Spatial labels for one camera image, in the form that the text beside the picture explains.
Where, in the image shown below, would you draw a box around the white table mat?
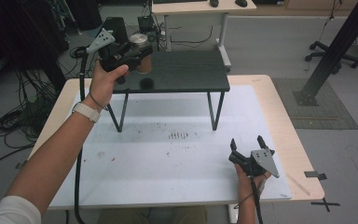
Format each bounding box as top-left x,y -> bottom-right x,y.
48,85 -> 293,209

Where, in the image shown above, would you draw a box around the open-sided computer tower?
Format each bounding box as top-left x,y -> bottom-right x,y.
137,15 -> 161,52

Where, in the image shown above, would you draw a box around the clear tape strip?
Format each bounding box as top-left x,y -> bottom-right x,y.
285,173 -> 311,197

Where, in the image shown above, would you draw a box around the black office chair base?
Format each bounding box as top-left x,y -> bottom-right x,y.
304,40 -> 358,75

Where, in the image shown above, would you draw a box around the person's olive trousers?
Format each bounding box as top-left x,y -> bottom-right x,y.
97,205 -> 208,224

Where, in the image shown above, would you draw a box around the black cable under desk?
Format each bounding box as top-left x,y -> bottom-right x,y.
170,24 -> 214,49

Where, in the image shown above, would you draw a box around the brown jar with silver lid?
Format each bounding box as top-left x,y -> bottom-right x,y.
128,33 -> 154,76

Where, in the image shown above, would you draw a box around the white table leg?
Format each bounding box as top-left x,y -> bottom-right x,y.
227,203 -> 241,224

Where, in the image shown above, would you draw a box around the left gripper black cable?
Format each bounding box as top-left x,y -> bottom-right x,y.
74,50 -> 90,224

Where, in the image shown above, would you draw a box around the white watch strap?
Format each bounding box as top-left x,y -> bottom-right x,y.
71,101 -> 103,124

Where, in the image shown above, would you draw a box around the coiled black cable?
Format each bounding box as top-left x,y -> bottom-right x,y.
69,45 -> 88,60

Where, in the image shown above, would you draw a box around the person's right hand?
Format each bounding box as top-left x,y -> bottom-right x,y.
234,163 -> 272,203

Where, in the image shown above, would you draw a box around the black shelf with metal legs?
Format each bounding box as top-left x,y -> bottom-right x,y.
104,50 -> 231,133

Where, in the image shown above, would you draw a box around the grey floor mat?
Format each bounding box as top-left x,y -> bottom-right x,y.
271,77 -> 358,131

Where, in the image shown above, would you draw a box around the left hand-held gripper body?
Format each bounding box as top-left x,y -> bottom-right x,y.
86,28 -> 138,74

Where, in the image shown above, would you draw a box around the white sleeve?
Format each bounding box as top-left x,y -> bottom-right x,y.
0,194 -> 42,224

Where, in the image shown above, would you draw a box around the black metal post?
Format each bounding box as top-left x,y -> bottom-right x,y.
293,0 -> 358,107

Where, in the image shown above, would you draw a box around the thin hanging cable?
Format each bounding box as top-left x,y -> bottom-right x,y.
318,0 -> 345,43

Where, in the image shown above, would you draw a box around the black computer tower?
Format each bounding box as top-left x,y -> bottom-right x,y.
95,16 -> 131,54

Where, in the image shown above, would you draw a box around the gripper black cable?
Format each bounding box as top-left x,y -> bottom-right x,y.
232,175 -> 265,224
74,50 -> 90,224

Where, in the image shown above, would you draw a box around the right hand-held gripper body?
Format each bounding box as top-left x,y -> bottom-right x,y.
227,148 -> 281,179

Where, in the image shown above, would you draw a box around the light wooden desk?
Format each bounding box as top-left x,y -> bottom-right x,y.
151,0 -> 257,73

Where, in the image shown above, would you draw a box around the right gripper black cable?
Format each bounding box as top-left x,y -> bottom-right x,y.
232,175 -> 265,224

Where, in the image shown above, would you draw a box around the tangle of black floor cables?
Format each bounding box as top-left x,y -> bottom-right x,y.
0,68 -> 61,149

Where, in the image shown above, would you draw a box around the person's left hand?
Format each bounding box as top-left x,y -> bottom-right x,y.
83,60 -> 131,112

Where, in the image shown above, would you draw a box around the black keyboard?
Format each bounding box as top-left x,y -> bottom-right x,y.
152,0 -> 208,5

